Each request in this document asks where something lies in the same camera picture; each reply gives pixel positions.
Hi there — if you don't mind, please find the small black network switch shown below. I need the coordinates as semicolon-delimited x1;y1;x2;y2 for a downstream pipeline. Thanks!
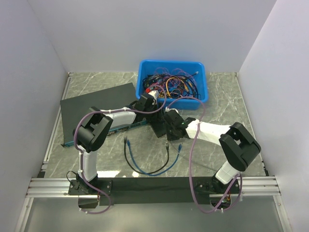
149;117;166;138

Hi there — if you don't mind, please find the black ethernet cable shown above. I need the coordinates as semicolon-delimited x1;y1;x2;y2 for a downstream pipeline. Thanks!
123;136;170;175

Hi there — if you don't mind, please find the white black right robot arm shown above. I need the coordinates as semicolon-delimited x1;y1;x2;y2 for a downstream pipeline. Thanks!
164;109;261;193

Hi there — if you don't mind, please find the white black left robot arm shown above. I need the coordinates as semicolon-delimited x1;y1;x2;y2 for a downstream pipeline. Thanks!
72;90;159;194

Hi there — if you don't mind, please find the blue plastic bin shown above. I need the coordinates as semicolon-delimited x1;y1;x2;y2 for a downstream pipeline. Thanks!
136;59;209;110

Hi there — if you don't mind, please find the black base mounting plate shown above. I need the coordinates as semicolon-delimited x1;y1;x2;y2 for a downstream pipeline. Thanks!
67;176;242;206

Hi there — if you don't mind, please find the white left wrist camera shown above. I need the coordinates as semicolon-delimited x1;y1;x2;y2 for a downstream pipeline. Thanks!
146;89;159;100

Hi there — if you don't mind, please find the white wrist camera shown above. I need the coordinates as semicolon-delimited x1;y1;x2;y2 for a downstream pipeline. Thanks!
146;89;159;100
165;107;179;113

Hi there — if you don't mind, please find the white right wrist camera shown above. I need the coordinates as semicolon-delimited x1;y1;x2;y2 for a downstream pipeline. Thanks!
165;107;179;113

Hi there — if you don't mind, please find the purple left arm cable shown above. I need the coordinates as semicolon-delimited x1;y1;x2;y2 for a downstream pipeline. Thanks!
73;84;167;215

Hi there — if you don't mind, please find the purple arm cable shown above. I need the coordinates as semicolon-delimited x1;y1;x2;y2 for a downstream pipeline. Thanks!
166;97;243;214
73;84;167;215

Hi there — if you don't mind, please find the tangled coloured wires bundle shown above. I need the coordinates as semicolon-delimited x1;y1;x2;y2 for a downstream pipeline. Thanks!
142;67;201;100

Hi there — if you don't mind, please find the blue ethernet cable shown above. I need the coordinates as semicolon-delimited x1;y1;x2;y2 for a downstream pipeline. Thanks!
126;140;182;177

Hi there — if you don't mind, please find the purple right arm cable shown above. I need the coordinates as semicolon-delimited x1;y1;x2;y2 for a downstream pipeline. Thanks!
166;97;243;214

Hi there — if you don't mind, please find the large black network switch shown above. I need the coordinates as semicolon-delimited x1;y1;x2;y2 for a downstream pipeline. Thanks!
60;83;137;147

